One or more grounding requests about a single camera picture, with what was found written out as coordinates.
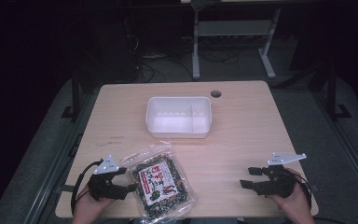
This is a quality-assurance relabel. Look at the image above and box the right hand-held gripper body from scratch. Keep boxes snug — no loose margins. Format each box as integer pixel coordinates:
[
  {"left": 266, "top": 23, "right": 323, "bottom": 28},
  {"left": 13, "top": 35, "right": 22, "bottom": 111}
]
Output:
[{"left": 254, "top": 151, "right": 308, "bottom": 199}]

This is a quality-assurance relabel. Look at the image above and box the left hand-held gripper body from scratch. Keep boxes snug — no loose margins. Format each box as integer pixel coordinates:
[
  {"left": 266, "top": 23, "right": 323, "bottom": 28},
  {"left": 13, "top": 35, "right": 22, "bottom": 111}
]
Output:
[{"left": 88, "top": 154, "right": 129, "bottom": 202}]

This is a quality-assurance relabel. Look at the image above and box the clear bag of dark snacks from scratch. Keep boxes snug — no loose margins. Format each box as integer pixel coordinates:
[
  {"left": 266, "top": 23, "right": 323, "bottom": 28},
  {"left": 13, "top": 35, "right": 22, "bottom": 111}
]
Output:
[{"left": 121, "top": 141, "right": 198, "bottom": 224}]

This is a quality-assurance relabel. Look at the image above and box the white plastic container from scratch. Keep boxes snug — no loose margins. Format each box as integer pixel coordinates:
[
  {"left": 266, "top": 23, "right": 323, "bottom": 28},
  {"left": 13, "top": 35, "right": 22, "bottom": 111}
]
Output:
[{"left": 145, "top": 95, "right": 213, "bottom": 140}]

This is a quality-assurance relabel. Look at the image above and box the person's left hand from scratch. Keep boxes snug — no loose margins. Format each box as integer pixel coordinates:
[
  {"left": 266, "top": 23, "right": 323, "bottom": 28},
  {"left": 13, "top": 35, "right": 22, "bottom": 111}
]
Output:
[{"left": 72, "top": 188, "right": 117, "bottom": 224}]

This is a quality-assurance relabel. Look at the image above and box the person's right hand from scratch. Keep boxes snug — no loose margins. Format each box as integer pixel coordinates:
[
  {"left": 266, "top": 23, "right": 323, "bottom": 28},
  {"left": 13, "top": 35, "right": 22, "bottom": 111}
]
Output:
[{"left": 266, "top": 168, "right": 315, "bottom": 224}]

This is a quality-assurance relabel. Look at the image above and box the black metal stand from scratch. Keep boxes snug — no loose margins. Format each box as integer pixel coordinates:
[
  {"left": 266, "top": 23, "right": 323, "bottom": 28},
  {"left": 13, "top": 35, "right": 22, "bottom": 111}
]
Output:
[
  {"left": 61, "top": 70, "right": 82, "bottom": 121},
  {"left": 324, "top": 64, "right": 352, "bottom": 121}
]

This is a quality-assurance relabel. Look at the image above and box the grey power strip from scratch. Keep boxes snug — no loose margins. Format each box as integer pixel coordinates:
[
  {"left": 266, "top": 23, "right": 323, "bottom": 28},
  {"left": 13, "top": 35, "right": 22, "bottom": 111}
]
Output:
[{"left": 142, "top": 53, "right": 168, "bottom": 60}]

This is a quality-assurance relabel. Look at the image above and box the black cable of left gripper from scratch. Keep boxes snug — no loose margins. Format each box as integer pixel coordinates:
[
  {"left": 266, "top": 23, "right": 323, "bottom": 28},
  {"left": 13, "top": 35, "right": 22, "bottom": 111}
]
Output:
[{"left": 70, "top": 159, "right": 104, "bottom": 217}]

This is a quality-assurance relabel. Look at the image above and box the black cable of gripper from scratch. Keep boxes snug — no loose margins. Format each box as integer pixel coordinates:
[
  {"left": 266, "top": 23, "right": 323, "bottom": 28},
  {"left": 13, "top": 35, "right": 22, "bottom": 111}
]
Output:
[
  {"left": 70, "top": 159, "right": 104, "bottom": 217},
  {"left": 292, "top": 173, "right": 313, "bottom": 210}
]

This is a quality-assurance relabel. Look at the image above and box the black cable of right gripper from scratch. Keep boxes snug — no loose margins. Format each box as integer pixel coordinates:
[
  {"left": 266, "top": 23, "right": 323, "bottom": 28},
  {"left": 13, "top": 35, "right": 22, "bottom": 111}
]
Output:
[{"left": 292, "top": 173, "right": 313, "bottom": 210}]

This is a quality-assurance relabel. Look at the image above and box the black floor cable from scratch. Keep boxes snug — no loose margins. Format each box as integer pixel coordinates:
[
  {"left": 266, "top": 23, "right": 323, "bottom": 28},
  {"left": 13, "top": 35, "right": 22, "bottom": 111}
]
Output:
[
  {"left": 198, "top": 49, "right": 241, "bottom": 65},
  {"left": 136, "top": 63, "right": 170, "bottom": 84}
]

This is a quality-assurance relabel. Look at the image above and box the white metal desk frame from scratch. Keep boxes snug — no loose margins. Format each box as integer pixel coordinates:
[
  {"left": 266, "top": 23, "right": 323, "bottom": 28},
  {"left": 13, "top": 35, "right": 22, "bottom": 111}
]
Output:
[{"left": 189, "top": 0, "right": 283, "bottom": 81}]

